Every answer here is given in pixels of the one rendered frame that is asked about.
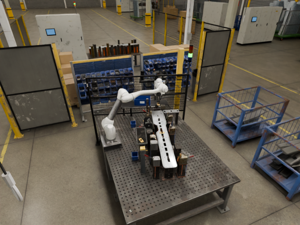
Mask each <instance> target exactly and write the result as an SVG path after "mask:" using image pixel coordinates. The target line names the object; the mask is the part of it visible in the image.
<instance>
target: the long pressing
mask: <svg viewBox="0 0 300 225"><path fill-rule="evenodd" d="M151 115H152V119H153V124H154V125H156V126H158V131H157V132H156V136H157V140H158V146H159V151H160V155H161V160H162V166H163V168H176V167H177V162H176V159H175V155H174V152H173V149H172V145H171V141H170V138H169V135H168V131H167V127H166V124H167V122H166V119H165V116H164V112H163V111H162V110H159V111H151ZM158 118H160V121H158ZM159 122H160V123H161V124H159ZM160 125H161V127H159V126H160ZM160 129H162V131H163V132H165V133H164V134H163V135H164V139H165V142H163V138H162V135H161V133H159V132H161V130H160ZM164 143H166V146H164ZM165 148H167V151H165ZM166 153H168V155H169V157H167V155H166ZM167 158H169V159H170V162H168V160H167Z"/></svg>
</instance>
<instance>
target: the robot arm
mask: <svg viewBox="0 0 300 225"><path fill-rule="evenodd" d="M167 91H168V87H167V86H166V85H165V84H163V82H162V79H160V78H158V79H156V89H155V90H144V91H138V92H134V93H130V94H129V93H128V92H127V91H126V90H125V89H123V88H121V89H119V90H118V95H117V100H116V102H115V104H114V106H113V108H112V110H111V112H110V114H109V116H108V117H106V118H105V119H103V120H102V123H101V124H102V127H103V129H104V131H105V134H106V136H105V139H106V143H107V144H109V143H112V144H113V143H114V142H117V139H116V129H115V127H114V126H113V123H114V120H113V119H114V117H115V115H116V113H117V111H118V110H119V108H120V106H121V104H122V103H127V102H130V101H132V100H133V99H135V98H136V97H138V96H139V95H143V94H152V93H156V95H157V98H156V95H155V98H156V100H157V104H158V103H159V102H160V100H161V98H162V94H161V92H167ZM160 95H161V98H160ZM158 96H159V101H158Z"/></svg>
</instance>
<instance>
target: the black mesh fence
mask: <svg viewBox="0 0 300 225"><path fill-rule="evenodd" d="M182 75H187V80H186V82H184V83H186V85H185V88H186V89H185V90H183V91H185V92H183V93H181V92H180V93H178V92H173V93H167V92H166V93H165V95H166V96H169V95H170V96H172V95H181V94H184V96H185V98H184V99H182V100H184V103H183V104H184V106H183V108H181V110H179V111H183V118H182V119H183V120H184V116H185V108H186V100H187V92H188V81H189V74H171V75H135V76H110V77H85V80H86V85H87V91H88V97H89V102H90V107H91V112H92V118H93V124H94V129H95V134H96V140H97V141H96V146H100V142H101V141H99V139H98V134H97V130H96V122H95V117H94V116H98V115H109V113H104V114H100V113H98V114H94V113H96V112H93V111H94V108H93V105H92V102H94V101H92V99H93V98H97V99H103V98H108V99H110V98H112V97H116V98H117V95H112V96H108V95H102V96H92V97H91V95H92V94H90V92H95V91H90V89H89V83H88V82H89V81H88V79H107V78H111V79H113V78H120V79H118V80H120V81H121V82H120V83H121V84H120V86H121V88H123V83H125V82H122V80H123V79H121V78H131V77H133V78H134V77H136V78H138V77H154V80H156V79H157V78H156V77H157V76H158V77H161V76H162V77H165V76H166V78H168V76H182ZM180 78H182V77H180ZM183 78H185V77H183ZM131 80H138V79H131ZM96 81H102V80H96ZM106 81H109V80H106ZM175 81H178V80H175ZM179 81H181V80H179ZM132 82H134V81H132ZM110 83H112V82H110ZM129 83H130V81H129ZM172 83H174V82H172ZM175 83H176V82H175ZM181 85H182V84H181ZM105 86H108V85H105ZM116 86H118V85H116ZM173 86H175V85H173ZM127 88H132V87H127ZM174 88H177V87H174ZM126 90H128V89H126ZM131 90H138V89H131ZM142 90H145V89H144V88H142ZM179 90H180V89H179ZM141 96H155V95H153V94H143V95H141ZM169 98H171V97H169ZM173 98H174V97H173ZM180 98H182V96H181V97H180ZM152 99H154V100H156V98H152ZM162 99H163V97H162ZM172 100H175V99H172ZM95 102H97V101H95ZM172 102H173V101H171V103H172ZM181 102H183V101H181ZM174 103H175V102H174ZM173 105H175V104H173ZM171 107H174V106H171ZM175 107H176V106H175ZM180 107H181V105H180ZM135 109H136V108H135ZM139 109H140V108H139ZM170 109H171V108H170ZM179 109H180V108H179ZM119 110H120V109H119ZM121 110H122V111H121V113H116V114H123V115H124V116H125V114H130V112H124V111H125V109H124V108H123V109H121ZM95 111H96V110H95ZM128 111H129V110H128ZM135 111H137V110H135ZM133 113H146V112H143V111H141V112H132V114H133Z"/></svg>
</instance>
